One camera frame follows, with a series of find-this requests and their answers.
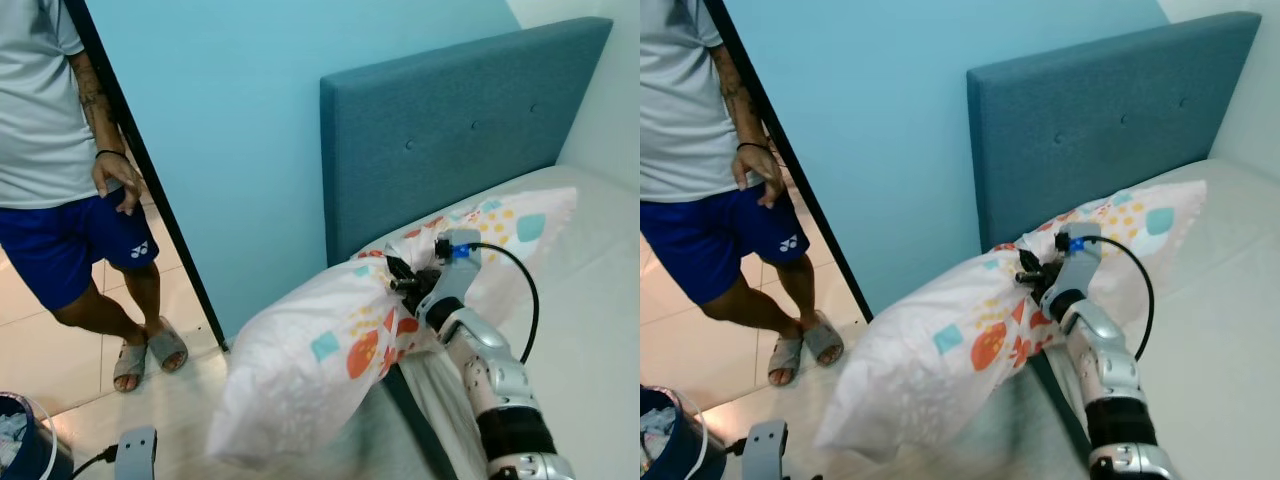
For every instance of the blue laundry basket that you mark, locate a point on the blue laundry basket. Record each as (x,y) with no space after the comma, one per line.
(35,460)
(690,455)

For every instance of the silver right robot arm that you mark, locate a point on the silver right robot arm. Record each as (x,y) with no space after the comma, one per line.
(1105,365)
(495,375)

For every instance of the black door frame strip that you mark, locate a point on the black door frame strip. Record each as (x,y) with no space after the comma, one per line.
(833,250)
(180,250)

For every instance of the grey slipper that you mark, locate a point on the grey slipper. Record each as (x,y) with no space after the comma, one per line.
(130,365)
(785,360)
(168,348)
(823,340)

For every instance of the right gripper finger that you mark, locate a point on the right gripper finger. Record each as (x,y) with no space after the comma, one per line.
(1030,278)
(1028,252)
(398,266)
(403,286)

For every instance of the person in white T-shirt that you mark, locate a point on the person in white T-shirt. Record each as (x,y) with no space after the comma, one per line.
(35,100)
(680,100)

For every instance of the T-shirt person left hand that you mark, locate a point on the T-shirt person left hand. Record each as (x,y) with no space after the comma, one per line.
(760,172)
(118,180)

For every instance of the cream sheeted mattress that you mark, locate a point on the cream sheeted mattress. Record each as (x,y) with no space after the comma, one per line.
(1220,330)
(590,330)

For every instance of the blue fabric headboard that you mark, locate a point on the blue fabric headboard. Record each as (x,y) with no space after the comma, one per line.
(450,120)
(1100,110)

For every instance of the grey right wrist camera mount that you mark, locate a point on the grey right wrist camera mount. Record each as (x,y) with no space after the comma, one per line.
(458,275)
(1083,265)

